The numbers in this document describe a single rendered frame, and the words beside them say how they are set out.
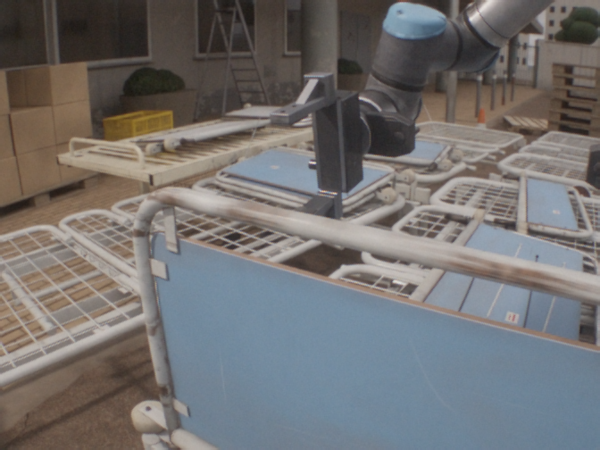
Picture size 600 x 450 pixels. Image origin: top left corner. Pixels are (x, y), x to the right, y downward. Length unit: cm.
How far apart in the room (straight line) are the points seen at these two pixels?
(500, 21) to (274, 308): 55
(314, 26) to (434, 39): 698
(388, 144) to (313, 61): 704
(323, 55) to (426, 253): 734
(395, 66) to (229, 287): 41
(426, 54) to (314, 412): 52
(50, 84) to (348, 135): 354
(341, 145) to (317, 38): 708
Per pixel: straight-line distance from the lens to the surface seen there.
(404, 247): 39
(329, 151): 63
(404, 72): 73
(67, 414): 170
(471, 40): 80
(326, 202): 62
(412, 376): 46
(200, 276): 56
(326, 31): 770
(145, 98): 619
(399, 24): 72
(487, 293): 111
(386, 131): 65
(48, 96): 406
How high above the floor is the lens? 107
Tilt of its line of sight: 21 degrees down
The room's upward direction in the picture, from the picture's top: straight up
